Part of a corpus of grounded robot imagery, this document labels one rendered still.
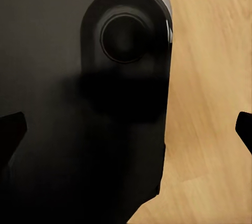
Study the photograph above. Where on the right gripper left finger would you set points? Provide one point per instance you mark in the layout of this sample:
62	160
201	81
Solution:
12	130

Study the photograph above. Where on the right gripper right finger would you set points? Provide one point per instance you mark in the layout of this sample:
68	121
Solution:
244	128

